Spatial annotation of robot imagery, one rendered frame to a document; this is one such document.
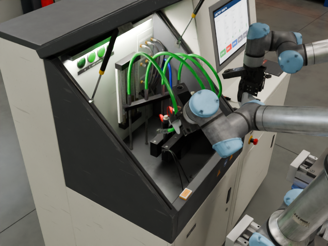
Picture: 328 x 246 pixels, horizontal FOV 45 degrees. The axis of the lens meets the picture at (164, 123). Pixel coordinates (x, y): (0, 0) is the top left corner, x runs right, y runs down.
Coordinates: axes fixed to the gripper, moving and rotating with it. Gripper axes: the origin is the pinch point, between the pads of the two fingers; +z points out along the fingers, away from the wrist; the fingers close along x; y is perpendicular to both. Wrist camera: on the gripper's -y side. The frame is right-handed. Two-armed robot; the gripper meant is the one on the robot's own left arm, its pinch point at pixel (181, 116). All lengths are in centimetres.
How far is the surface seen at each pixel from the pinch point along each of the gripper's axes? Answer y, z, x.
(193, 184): 25.3, 27.0, -1.0
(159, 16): -53, 41, 19
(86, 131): -10.5, 17.3, -32.9
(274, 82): -5, 75, 74
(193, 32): -39, 39, 30
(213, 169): 23.1, 33.3, 10.9
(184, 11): -48, 35, 29
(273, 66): -16, 88, 85
